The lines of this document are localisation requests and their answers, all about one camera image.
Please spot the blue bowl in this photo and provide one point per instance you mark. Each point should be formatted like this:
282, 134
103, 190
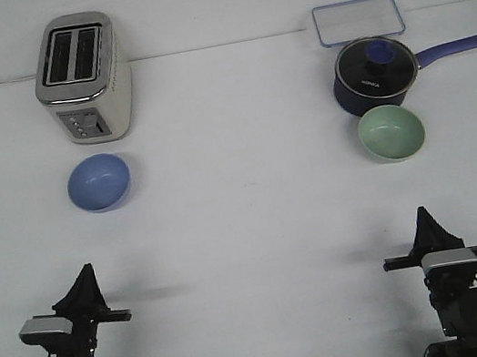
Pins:
99, 183

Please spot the glass pot lid blue knob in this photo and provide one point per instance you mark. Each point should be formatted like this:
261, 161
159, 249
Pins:
376, 67

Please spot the green bowl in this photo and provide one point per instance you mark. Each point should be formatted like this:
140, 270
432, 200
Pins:
391, 133

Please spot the blue saucepan with handle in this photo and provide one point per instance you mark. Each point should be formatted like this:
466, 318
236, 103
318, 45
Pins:
359, 105

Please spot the silver two-slot toaster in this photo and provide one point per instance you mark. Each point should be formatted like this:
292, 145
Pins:
83, 78

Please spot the clear blue-rimmed container lid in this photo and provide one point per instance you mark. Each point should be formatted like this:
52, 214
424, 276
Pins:
338, 24

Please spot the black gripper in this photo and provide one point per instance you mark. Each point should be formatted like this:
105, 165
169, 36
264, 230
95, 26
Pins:
429, 237
85, 306

